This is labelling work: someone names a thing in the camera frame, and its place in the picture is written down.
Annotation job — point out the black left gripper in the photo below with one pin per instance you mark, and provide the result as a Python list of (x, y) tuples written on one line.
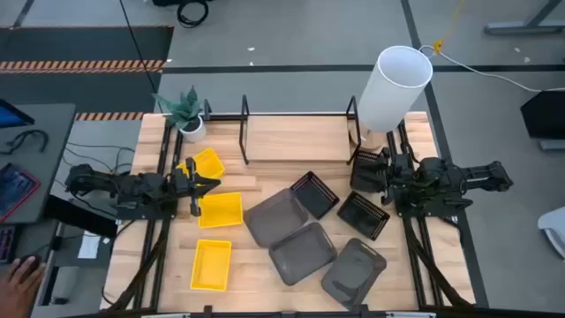
[(190, 185)]

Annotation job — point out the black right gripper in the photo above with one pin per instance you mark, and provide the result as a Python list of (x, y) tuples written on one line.
[(389, 176)]

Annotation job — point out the black mesh plastic basket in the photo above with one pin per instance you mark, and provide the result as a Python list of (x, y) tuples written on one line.
[(366, 156), (363, 216), (314, 195)]

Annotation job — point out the yellow plastic basket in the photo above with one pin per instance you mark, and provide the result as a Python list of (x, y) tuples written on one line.
[(212, 163), (211, 265), (220, 211)]

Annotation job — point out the grey translucent plastic basket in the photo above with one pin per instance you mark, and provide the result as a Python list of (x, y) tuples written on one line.
[(302, 254), (273, 218), (353, 274)]

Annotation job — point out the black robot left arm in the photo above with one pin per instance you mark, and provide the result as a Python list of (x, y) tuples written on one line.
[(132, 187)]

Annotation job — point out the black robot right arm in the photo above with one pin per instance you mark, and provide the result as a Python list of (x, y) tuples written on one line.
[(441, 176)]

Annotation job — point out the snake plant in white pot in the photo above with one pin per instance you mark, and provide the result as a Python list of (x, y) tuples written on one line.
[(194, 130)]

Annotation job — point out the white cylindrical bin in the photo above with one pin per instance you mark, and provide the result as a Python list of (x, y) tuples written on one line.
[(393, 88)]

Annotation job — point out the black box under desk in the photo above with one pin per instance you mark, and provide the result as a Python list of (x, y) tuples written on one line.
[(84, 218)]

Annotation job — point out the grey side table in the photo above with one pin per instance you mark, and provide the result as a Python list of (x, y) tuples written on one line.
[(88, 132)]

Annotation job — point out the white paper sheet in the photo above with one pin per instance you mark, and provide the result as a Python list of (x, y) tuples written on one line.
[(89, 245)]

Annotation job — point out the grey desk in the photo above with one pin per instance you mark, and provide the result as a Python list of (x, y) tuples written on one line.
[(53, 176)]

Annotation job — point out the black mat with hazard stripe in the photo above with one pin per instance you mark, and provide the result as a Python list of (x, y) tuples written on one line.
[(88, 44), (66, 93)]

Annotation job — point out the black monitor back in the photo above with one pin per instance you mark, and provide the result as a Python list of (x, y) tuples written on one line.
[(545, 115)]

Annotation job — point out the tablet in red case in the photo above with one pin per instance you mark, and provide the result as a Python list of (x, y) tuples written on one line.
[(15, 187)]

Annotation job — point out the white chair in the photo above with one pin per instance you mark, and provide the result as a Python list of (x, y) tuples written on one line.
[(554, 229)]

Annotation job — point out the monitor with blue screen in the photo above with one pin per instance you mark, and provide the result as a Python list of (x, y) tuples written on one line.
[(11, 115)]

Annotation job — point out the black keyboard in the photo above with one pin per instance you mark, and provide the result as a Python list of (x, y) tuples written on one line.
[(6, 243)]

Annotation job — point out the person's hand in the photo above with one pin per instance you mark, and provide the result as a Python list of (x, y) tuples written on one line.
[(17, 287)]

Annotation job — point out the grey desk foot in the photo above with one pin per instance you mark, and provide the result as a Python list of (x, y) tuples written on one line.
[(521, 28)]

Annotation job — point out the wooden shelf with black frame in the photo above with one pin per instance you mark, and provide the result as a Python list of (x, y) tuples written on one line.
[(298, 139)]

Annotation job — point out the black aluminium rig frame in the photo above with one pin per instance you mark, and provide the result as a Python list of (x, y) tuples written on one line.
[(155, 282)]

